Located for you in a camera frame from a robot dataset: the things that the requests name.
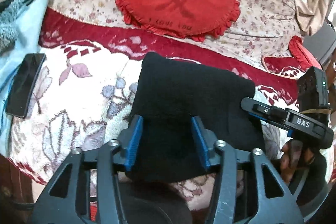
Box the small red ruffled pillow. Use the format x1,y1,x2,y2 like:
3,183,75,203
288,36,322,72

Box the light blue fleece jacket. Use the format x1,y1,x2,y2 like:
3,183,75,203
1,0,49,157

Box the right hand holding gripper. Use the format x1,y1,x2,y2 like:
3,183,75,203
280,139,315,185

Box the red white plush blanket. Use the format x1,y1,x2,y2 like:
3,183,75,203
9,9,305,185

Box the black smartphone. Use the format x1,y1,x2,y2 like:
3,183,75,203
6,53,46,118

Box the black knit pants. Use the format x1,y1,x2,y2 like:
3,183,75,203
127,52,265,183

